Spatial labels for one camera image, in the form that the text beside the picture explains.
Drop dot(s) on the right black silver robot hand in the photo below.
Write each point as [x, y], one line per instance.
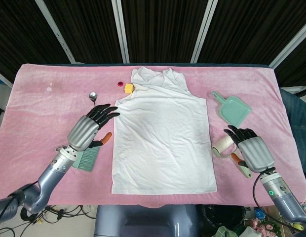
[256, 153]

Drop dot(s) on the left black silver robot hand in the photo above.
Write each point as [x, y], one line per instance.
[81, 133]

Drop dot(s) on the green lint roller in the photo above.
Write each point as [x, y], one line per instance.
[223, 144]

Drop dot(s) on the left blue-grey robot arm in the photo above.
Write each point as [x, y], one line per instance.
[44, 182]

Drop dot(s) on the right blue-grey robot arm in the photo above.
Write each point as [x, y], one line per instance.
[283, 200]

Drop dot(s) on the green hand brush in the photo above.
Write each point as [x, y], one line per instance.
[86, 159]

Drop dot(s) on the white sleeveless shirt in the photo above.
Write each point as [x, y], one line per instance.
[160, 133]

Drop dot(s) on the pink fleece table cloth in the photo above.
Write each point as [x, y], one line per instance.
[56, 103]

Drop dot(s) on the metal spoon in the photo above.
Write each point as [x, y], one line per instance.
[92, 95]

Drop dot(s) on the green plastic dustpan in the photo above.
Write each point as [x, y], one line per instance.
[232, 111]

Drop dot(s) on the blue jeans leg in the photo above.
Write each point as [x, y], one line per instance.
[298, 118]

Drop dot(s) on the red bottle cap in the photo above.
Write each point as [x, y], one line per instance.
[120, 84]

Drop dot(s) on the yellow block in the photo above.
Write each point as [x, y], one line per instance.
[128, 88]

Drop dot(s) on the black bin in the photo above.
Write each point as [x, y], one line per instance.
[217, 214]

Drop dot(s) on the pink artificial flowers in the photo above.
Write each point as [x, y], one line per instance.
[260, 228]

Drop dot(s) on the green checked cloth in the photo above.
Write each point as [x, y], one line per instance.
[223, 233]

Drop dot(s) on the blue-grey robot torso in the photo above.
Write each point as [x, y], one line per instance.
[143, 222]

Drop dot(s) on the white partition post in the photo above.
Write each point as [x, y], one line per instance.
[2, 77]
[57, 30]
[291, 42]
[204, 30]
[121, 30]

